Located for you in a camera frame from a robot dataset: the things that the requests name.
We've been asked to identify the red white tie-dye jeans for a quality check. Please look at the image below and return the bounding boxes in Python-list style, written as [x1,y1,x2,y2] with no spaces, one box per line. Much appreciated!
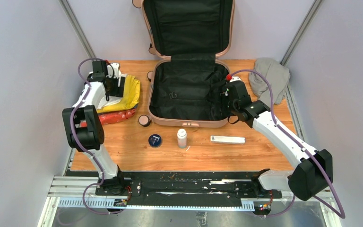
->
[97,108,137,125]

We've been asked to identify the pink open suitcase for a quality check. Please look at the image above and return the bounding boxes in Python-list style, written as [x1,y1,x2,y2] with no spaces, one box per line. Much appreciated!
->
[132,0,235,128]

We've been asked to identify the purple cable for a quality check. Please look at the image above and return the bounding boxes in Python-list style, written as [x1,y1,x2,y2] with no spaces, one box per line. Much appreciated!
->
[230,69,346,219]
[69,58,132,216]

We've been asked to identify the white small bottle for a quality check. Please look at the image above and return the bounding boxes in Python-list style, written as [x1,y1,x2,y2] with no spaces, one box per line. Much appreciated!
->
[177,129,187,148]

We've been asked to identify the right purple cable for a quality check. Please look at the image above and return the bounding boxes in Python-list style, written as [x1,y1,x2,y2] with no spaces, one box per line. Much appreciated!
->
[230,69,346,219]

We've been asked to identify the round navy tin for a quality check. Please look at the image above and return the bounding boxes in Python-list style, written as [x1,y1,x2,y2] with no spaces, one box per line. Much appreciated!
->
[148,134,162,148]

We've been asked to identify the aluminium frame rail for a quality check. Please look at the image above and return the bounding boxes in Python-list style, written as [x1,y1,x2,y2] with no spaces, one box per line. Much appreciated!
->
[38,172,341,227]

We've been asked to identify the yellow garment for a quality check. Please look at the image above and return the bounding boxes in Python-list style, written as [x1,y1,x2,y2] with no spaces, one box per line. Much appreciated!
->
[97,74,140,114]

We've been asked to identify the white rectangular box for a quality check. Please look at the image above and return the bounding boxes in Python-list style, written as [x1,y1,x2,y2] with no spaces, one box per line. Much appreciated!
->
[210,135,245,145]

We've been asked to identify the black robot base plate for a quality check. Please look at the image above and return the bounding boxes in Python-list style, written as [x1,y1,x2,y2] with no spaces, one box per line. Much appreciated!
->
[86,171,282,211]

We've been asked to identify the grey crumpled cloth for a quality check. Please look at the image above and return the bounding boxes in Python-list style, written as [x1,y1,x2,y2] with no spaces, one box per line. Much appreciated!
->
[248,58,290,106]

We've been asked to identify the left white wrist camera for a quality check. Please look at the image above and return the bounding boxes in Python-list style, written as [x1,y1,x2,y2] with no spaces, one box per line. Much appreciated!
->
[107,63,121,78]

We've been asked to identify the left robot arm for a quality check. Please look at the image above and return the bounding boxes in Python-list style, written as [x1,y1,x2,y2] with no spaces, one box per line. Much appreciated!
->
[62,58,126,195]

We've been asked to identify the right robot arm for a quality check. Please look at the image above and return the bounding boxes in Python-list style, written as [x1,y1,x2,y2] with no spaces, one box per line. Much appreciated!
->
[225,80,333,201]

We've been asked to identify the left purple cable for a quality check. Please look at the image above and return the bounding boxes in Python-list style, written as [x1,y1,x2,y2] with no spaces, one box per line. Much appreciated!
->
[69,58,132,216]

